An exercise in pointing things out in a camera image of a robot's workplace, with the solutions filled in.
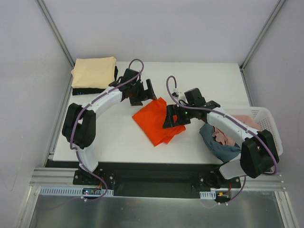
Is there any orange t shirt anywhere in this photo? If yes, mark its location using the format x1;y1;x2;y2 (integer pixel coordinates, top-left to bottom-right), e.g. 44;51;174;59
132;97;186;147

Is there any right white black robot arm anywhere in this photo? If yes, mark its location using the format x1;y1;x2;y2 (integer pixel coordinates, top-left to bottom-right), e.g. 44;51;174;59
163;88;279;188

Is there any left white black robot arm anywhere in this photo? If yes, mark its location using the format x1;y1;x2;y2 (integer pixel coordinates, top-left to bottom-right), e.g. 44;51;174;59
62;68;157;185

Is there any folded cream t shirt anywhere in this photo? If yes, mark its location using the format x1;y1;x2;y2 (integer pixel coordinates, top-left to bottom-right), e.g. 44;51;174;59
71;57;116;89

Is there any pink t shirt in basket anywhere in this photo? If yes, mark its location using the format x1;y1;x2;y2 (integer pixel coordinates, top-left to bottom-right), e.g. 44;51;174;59
210;115;261;146

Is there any folded black t shirt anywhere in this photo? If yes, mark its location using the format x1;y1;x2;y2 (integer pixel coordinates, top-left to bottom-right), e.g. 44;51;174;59
71;65;118;95

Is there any blue grey t shirt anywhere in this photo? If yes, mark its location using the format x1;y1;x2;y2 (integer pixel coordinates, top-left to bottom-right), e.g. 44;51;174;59
199;123;241;163

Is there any white plastic laundry basket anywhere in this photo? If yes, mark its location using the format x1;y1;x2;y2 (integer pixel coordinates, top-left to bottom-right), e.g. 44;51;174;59
224;106;283;156

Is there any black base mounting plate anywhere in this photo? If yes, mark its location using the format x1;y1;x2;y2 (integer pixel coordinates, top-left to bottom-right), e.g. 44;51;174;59
73;162;241;199

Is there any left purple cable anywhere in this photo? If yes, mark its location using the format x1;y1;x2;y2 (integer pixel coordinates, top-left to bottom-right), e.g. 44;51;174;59
70;58;144;203

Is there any purple cable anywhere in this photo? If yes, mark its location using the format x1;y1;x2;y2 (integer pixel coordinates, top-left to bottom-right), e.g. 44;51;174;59
165;76;279;206
70;58;144;203

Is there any right aluminium frame post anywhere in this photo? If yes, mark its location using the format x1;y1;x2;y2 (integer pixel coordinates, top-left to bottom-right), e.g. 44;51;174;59
239;0;287;72

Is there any aluminium frame post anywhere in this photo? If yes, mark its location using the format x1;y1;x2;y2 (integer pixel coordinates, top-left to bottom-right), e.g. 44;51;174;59
239;0;287;72
35;0;75;67

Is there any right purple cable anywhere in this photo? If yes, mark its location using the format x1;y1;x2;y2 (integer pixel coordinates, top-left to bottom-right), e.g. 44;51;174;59
165;76;279;206

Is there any right white cable duct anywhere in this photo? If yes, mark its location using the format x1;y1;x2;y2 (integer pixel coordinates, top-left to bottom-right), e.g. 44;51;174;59
199;190;216;200

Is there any white cable duct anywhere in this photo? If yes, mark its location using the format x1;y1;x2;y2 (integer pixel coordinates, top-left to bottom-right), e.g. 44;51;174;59
199;190;216;200
40;187;114;197

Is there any aluminium rail front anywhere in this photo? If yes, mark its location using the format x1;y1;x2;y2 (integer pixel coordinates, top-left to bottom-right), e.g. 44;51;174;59
29;168;287;191

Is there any left aluminium frame post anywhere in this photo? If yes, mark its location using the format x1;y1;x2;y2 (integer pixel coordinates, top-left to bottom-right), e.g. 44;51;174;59
35;0;75;67

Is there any left white cable duct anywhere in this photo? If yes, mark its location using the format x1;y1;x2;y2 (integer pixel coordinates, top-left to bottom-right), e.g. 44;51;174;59
40;187;114;197

